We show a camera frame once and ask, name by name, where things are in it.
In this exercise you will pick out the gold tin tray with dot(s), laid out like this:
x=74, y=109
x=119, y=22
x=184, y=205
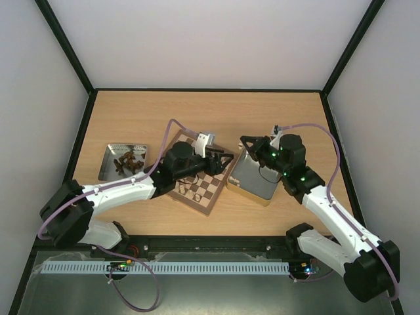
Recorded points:
x=256, y=184

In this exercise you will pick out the light blue cable duct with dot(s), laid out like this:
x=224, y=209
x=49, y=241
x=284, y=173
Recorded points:
x=167, y=268

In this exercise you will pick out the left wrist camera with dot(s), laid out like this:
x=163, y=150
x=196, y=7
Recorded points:
x=203, y=140

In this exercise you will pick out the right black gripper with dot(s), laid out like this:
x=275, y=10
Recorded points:
x=261, y=150

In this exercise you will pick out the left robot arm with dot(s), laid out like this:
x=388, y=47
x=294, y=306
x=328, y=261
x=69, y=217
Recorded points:
x=69, y=216

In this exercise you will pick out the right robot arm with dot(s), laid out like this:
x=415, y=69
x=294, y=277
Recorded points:
x=368, y=266

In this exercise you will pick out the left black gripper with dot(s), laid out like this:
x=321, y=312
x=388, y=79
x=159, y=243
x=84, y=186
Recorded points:
x=216, y=161

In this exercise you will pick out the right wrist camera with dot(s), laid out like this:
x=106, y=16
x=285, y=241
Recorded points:
x=275, y=136

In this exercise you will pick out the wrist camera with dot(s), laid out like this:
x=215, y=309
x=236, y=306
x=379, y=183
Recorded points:
x=203, y=140
x=275, y=136

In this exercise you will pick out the dark brown chess pieces pile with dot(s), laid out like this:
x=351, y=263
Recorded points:
x=128, y=161

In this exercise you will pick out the wooden chess board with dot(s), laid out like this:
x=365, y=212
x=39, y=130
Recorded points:
x=197, y=187

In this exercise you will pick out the pink tin tray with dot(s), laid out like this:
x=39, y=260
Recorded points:
x=114, y=151

